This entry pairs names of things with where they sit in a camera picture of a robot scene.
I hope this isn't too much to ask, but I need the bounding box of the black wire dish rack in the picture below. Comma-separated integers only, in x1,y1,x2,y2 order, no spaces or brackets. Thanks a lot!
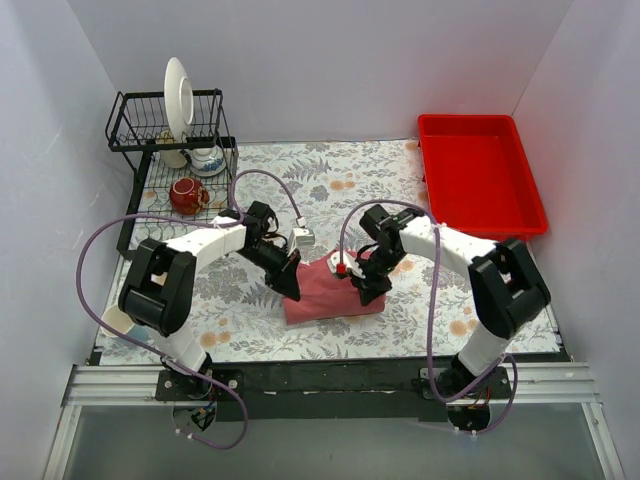
105,89,238,260

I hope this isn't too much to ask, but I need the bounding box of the red ceramic bowl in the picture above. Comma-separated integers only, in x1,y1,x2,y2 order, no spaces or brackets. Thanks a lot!
169,177,210,216

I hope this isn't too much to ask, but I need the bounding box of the pink red t shirt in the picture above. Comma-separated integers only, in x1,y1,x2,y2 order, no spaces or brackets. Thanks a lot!
282,250,386,326

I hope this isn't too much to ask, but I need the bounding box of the aluminium frame rail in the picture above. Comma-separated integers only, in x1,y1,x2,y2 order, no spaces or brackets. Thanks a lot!
45,357,623,479

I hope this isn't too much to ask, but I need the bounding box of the red plastic bin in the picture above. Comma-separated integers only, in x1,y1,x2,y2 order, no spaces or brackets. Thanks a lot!
418,114,548,242

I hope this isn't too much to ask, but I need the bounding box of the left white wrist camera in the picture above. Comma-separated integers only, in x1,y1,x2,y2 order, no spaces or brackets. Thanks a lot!
287,227,315,256

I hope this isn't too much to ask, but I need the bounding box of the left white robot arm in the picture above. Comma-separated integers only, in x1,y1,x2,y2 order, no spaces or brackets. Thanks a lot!
118,201,301,400

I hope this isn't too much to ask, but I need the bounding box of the blue white floral teapot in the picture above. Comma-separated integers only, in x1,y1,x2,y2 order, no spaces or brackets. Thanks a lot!
180,145,226,177

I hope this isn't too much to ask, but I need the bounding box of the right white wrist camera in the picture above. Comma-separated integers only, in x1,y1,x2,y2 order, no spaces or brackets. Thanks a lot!
327,250,365,279

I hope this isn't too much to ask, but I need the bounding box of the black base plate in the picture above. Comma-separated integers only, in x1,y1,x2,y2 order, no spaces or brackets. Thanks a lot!
155,357,511,422

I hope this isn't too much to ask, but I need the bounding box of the blue white mug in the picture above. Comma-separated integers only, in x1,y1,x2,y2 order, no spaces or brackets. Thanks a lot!
101,304,149,342

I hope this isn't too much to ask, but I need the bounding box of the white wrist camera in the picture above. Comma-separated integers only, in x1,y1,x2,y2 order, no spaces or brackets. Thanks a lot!
327,250,365,279
287,227,315,256

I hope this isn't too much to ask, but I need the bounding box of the floral table mat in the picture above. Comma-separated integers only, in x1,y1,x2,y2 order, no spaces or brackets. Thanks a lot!
99,138,564,364

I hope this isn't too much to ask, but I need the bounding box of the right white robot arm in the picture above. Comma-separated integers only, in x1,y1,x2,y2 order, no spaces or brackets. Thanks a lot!
328,201,551,398

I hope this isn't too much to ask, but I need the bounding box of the white ceramic plate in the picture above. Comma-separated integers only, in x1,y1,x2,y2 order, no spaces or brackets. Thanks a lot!
164,57,194,143

